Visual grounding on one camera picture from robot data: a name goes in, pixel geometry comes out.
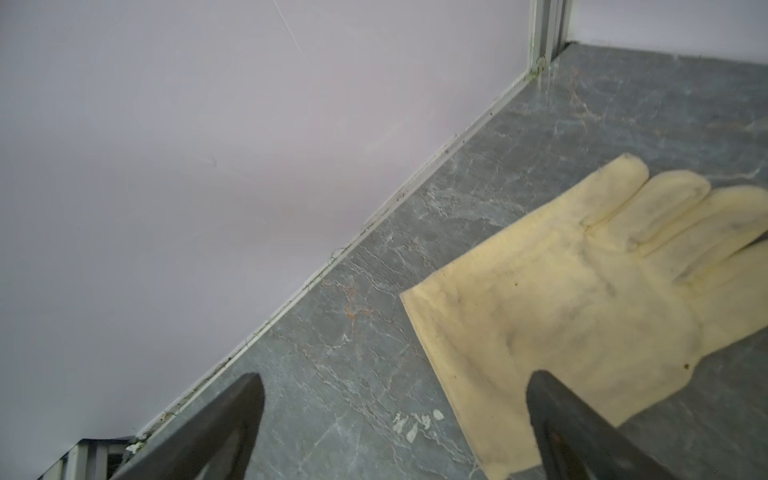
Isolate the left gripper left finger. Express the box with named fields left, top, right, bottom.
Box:
left=115, top=373, right=265, bottom=479

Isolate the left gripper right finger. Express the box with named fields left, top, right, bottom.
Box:
left=526, top=370, right=674, bottom=479

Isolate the beige cloth glove on table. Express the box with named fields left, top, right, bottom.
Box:
left=401, top=154, right=767, bottom=479

